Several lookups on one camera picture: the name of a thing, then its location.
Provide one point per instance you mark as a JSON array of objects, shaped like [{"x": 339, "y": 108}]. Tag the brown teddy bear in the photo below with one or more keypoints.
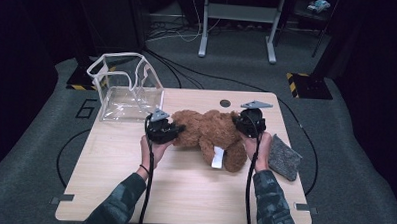
[{"x": 212, "y": 132}]

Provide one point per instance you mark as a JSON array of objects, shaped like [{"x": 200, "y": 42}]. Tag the clear plastic bag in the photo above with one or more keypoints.
[{"x": 130, "y": 106}]

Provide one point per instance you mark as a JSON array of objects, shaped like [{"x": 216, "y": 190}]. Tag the grey cloth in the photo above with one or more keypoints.
[{"x": 283, "y": 158}]

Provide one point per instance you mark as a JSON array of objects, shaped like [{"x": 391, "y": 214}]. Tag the person's left hand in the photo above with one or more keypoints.
[{"x": 160, "y": 152}]

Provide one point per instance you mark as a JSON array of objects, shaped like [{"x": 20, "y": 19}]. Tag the black wristband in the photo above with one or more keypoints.
[{"x": 144, "y": 168}]

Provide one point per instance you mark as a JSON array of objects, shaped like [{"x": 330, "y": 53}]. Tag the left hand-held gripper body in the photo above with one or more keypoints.
[{"x": 159, "y": 130}]

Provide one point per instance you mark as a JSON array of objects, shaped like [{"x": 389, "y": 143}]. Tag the light blue white item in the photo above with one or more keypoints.
[{"x": 318, "y": 5}]

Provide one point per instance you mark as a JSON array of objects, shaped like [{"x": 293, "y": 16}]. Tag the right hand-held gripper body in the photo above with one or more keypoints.
[{"x": 251, "y": 122}]

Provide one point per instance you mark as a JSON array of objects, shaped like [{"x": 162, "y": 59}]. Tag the person's right hand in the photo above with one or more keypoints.
[{"x": 265, "y": 151}]

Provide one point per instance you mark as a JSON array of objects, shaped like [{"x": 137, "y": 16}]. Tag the dark curtain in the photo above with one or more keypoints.
[
  {"x": 381, "y": 65},
  {"x": 15, "y": 52}
]

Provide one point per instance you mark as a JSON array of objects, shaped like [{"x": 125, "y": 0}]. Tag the black striped stand base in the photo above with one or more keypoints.
[
  {"x": 79, "y": 79},
  {"x": 310, "y": 87}
]

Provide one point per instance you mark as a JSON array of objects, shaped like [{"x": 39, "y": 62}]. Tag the white metal desk frame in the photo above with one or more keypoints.
[{"x": 240, "y": 12}]

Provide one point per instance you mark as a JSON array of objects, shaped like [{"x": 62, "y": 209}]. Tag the dark side table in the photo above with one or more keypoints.
[{"x": 303, "y": 15}]

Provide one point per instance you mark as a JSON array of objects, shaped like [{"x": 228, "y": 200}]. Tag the grey metal table bracket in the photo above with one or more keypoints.
[
  {"x": 306, "y": 208},
  {"x": 61, "y": 198}
]

